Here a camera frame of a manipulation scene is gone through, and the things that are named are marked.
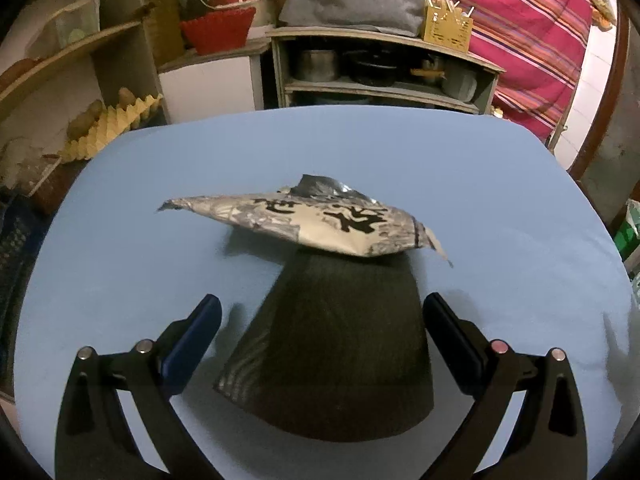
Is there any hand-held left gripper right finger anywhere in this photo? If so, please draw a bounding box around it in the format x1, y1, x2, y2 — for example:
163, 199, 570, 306
422, 291, 588, 480

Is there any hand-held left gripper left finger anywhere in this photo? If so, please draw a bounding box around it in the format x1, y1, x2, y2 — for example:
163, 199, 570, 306
54, 294, 223, 480

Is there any black mesh pad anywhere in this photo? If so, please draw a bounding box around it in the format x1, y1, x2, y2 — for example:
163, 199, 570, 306
212, 247, 435, 443

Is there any silver black printed packet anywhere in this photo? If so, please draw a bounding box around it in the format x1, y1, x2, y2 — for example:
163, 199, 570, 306
156, 174, 455, 268

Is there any blue plastic crate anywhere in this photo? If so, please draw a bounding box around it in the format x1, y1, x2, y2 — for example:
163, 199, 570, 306
0, 195, 51, 396

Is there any green white packet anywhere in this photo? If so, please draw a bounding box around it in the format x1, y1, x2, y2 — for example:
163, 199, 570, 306
612, 199, 640, 263

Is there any yellow egg tray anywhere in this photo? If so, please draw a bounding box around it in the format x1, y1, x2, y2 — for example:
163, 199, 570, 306
57, 92, 165, 162

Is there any brown framed door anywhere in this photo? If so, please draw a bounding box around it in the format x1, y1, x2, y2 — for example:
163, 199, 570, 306
567, 5, 640, 223

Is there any large potato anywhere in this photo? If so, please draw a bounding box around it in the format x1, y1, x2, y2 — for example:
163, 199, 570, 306
67, 100, 106, 141

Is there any white plastic bag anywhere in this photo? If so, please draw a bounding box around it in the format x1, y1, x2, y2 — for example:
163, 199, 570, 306
0, 137, 47, 186

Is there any white cabinet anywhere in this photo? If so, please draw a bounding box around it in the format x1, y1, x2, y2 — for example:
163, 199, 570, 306
157, 37, 273, 123

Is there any grey lidded pot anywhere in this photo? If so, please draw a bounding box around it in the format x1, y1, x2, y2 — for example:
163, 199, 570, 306
442, 60, 481, 103

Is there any small wooden shelf unit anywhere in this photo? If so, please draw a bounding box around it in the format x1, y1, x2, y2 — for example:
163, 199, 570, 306
265, 26, 507, 116

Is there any black pan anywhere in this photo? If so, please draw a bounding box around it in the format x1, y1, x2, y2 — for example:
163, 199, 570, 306
347, 50, 401, 87

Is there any tall wooden shelf unit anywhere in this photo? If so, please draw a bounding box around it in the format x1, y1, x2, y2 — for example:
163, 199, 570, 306
0, 0, 171, 201

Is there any small steel pot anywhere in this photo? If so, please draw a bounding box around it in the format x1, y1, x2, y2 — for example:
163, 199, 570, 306
292, 49, 341, 83

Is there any red plastic basket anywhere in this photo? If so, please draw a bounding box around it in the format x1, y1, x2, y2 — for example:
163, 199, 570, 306
180, 6, 257, 56

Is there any yellow cutlery holder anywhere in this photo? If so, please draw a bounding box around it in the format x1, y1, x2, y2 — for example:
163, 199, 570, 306
419, 0, 475, 55

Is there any red striped cloth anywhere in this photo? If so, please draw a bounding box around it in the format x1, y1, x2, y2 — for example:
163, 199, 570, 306
415, 0, 596, 142

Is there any red mesh bag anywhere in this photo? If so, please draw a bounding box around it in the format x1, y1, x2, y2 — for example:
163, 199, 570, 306
0, 57, 46, 95

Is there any olive patterned sack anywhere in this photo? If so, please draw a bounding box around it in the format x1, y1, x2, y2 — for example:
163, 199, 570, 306
142, 0, 206, 63

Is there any clear plastic container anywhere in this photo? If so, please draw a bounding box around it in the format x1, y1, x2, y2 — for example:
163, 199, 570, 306
45, 0, 101, 51

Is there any hanging yellowish bag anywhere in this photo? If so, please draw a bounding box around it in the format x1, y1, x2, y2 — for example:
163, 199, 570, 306
592, 0, 618, 31

